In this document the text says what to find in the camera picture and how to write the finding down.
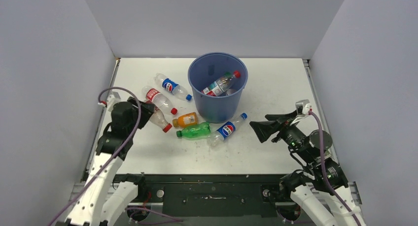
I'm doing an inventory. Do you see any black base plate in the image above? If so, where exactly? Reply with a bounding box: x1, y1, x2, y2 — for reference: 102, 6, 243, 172
107, 173, 327, 219

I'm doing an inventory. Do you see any orange juice bottle lying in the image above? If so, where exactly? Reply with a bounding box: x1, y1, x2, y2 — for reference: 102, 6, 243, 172
172, 112, 198, 128

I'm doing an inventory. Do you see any Pepsi bottle near bin left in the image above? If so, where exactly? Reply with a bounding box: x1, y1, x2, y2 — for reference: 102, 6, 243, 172
154, 73, 192, 101

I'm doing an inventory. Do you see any Pepsi bottle front of bin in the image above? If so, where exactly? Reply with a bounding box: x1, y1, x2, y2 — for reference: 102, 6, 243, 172
207, 113, 248, 147

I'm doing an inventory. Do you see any green plastic bottle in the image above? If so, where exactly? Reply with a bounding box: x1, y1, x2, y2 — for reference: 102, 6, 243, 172
176, 122, 211, 139

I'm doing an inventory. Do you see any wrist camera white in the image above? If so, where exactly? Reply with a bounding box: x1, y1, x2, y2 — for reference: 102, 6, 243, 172
295, 99, 312, 115
98, 92, 121, 112

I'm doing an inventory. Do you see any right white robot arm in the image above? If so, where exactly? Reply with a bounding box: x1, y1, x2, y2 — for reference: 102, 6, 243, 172
249, 110, 366, 226

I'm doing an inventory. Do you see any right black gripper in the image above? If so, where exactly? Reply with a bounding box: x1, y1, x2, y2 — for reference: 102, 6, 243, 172
249, 108, 314, 162

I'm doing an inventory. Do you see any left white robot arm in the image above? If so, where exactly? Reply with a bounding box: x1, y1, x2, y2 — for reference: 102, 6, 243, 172
56, 97, 156, 226

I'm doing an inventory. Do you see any clear bottle red label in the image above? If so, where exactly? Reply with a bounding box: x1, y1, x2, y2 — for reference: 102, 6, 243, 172
141, 86, 177, 115

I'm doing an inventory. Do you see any small clear bottle red cap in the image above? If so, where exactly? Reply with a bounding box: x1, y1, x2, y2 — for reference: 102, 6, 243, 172
149, 108, 172, 133

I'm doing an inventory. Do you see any blue plastic bin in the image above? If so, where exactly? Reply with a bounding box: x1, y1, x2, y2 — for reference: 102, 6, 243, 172
187, 52, 248, 123

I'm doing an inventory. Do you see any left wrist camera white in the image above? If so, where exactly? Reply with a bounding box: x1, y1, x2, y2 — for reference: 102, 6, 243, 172
98, 92, 121, 112

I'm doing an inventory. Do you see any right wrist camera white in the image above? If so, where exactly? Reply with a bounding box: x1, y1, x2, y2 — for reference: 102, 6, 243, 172
295, 99, 312, 115

